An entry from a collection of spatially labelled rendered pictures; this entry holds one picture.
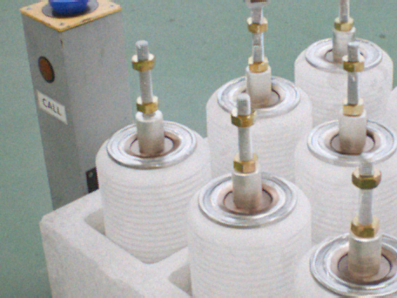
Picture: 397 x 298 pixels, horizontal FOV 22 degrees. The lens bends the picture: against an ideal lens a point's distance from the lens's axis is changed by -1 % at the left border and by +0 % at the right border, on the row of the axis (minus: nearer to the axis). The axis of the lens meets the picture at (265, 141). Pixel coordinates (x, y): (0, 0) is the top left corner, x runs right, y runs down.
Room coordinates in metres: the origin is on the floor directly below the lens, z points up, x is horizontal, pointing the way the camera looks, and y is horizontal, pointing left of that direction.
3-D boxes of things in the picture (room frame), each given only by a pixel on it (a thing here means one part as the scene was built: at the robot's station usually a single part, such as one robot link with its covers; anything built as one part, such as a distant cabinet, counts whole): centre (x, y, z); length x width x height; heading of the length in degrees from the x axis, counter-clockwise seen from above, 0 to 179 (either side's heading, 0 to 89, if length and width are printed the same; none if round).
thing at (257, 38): (0.80, 0.00, 0.30); 0.01 x 0.01 x 0.08; 64
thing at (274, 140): (0.80, 0.01, 0.16); 0.10 x 0.10 x 0.18
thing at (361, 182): (0.55, -0.06, 0.32); 0.02 x 0.02 x 0.01; 2
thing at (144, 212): (0.72, 0.09, 0.16); 0.10 x 0.10 x 0.18
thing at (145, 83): (0.72, 0.09, 0.31); 0.01 x 0.01 x 0.08; 25
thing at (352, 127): (0.72, -0.07, 0.26); 0.02 x 0.02 x 0.03
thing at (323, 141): (0.72, -0.07, 0.25); 0.08 x 0.08 x 0.01
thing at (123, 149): (0.72, 0.09, 0.25); 0.08 x 0.08 x 0.01
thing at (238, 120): (0.64, 0.01, 0.32); 0.02 x 0.02 x 0.01; 48
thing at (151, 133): (0.72, 0.09, 0.26); 0.02 x 0.02 x 0.03
